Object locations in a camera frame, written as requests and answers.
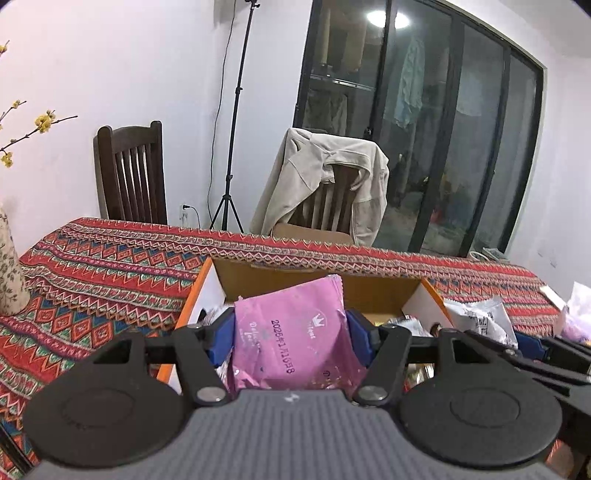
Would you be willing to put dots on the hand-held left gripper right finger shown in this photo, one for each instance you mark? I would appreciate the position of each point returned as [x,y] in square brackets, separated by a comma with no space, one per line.
[358,337]

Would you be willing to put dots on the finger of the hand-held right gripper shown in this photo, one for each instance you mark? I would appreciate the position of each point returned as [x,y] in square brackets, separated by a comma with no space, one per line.
[528,344]

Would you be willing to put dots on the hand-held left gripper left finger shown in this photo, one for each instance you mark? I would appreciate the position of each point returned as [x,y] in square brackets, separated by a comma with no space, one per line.
[219,339]

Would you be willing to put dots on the white snack packet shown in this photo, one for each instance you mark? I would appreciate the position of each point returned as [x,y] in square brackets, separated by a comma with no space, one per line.
[485,318]

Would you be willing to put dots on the pink snack packet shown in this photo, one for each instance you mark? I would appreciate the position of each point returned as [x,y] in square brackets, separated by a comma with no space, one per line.
[286,332]

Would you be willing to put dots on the orange cardboard box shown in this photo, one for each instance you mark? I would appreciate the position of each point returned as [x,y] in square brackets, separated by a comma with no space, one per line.
[277,282]

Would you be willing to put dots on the purple tissue pack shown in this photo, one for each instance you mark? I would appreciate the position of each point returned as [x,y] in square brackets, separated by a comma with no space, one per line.
[579,304]

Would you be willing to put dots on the wooden chair under jacket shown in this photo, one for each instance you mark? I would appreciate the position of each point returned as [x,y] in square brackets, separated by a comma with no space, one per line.
[323,203]

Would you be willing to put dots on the patterned red tablecloth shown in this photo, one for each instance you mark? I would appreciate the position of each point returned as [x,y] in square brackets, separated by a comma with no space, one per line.
[92,277]

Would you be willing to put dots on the beige jacket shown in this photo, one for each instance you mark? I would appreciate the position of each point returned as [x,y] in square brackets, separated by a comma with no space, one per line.
[295,184]

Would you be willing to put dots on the black framed glass door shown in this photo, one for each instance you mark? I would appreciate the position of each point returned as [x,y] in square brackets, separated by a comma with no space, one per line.
[485,161]

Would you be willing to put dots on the dark wooden chair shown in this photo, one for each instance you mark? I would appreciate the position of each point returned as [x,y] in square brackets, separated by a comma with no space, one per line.
[106,175]

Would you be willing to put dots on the floral ceramic vase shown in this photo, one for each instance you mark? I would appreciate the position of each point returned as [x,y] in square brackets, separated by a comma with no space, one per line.
[11,277]

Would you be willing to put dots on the studio light on stand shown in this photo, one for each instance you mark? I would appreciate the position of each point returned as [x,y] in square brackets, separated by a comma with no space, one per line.
[238,92]

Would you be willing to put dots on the hanging light blue garment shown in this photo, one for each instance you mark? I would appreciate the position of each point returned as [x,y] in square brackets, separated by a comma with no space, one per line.
[411,78]

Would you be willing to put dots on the yellow flower branches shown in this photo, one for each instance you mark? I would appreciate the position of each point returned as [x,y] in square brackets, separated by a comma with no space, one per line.
[44,121]

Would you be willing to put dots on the white wall socket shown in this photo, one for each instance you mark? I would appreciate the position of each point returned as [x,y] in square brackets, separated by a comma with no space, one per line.
[183,214]

